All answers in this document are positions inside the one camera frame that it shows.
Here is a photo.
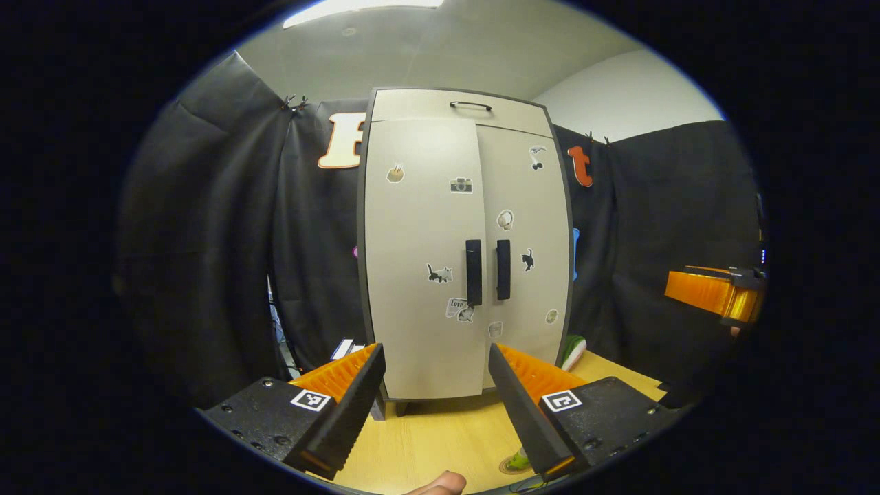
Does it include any round brown coaster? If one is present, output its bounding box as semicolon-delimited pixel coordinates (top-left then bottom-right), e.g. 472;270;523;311
500;447;544;476

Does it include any black stand base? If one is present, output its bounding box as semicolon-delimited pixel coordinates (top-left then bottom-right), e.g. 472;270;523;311
657;380;692;408

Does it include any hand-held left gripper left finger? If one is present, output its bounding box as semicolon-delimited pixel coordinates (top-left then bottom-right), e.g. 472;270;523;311
199;342;387;481

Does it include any white cabinet drawer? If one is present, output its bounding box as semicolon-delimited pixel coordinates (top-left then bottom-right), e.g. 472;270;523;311
371;88;554;138

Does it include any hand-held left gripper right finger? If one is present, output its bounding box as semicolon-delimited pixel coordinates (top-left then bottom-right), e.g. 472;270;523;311
488;342;678;482

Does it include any black door handle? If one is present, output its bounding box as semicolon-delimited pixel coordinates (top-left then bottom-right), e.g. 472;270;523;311
465;239;483;307
496;239;512;301

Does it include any black backdrop cloth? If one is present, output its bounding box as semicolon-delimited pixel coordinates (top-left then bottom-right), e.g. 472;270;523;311
117;52;764;406

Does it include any white cabinet door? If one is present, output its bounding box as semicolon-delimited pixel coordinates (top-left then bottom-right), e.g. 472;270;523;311
476;124;573;393
363;118;487;401

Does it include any white cabinet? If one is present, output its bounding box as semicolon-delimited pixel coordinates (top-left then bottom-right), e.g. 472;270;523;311
356;87;575;419

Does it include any white and green object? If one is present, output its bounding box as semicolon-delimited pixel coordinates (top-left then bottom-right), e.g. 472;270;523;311
559;334;588;373

